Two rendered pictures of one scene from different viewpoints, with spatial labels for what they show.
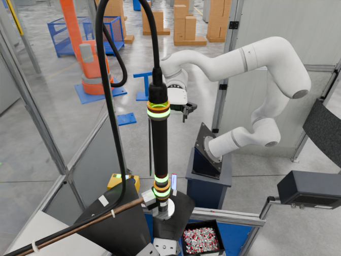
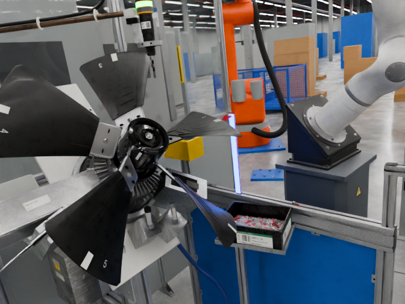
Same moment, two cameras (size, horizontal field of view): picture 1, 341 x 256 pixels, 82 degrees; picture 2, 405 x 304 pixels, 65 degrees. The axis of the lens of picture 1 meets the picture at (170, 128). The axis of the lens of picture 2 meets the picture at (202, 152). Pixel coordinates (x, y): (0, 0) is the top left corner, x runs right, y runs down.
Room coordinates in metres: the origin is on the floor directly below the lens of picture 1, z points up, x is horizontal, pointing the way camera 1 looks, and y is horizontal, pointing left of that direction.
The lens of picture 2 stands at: (-0.37, -0.60, 1.40)
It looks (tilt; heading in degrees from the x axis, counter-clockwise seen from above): 16 degrees down; 35
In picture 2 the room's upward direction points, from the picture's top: 7 degrees counter-clockwise
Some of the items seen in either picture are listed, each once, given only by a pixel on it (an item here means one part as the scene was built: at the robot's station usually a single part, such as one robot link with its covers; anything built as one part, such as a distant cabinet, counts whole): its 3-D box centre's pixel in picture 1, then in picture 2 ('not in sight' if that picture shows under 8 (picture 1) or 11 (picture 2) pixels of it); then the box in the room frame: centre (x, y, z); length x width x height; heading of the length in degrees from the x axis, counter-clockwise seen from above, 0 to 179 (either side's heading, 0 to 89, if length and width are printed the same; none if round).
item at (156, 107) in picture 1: (158, 109); not in sight; (0.33, 0.02, 1.80); 0.04 x 0.04 x 0.03
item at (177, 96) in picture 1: (173, 99); not in sight; (0.62, -0.01, 1.66); 0.11 x 0.10 x 0.07; 173
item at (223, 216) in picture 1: (189, 212); (262, 207); (0.67, -0.12, 0.82); 0.90 x 0.04 x 0.08; 83
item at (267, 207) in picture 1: (266, 208); (389, 195); (0.62, -0.55, 0.96); 0.03 x 0.03 x 0.20; 83
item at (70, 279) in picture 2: not in sight; (72, 271); (0.14, 0.38, 0.73); 0.15 x 0.09 x 0.22; 83
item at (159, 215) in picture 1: (159, 201); (143, 28); (0.32, 0.03, 1.50); 0.09 x 0.07 x 0.10; 118
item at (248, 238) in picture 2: (200, 238); (255, 224); (0.50, -0.17, 0.85); 0.22 x 0.17 x 0.07; 97
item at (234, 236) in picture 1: (186, 239); (267, 286); (0.67, -0.12, 0.45); 0.82 x 0.02 x 0.66; 83
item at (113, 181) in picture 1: (124, 186); (182, 148); (0.72, 0.27, 1.02); 0.16 x 0.10 x 0.11; 83
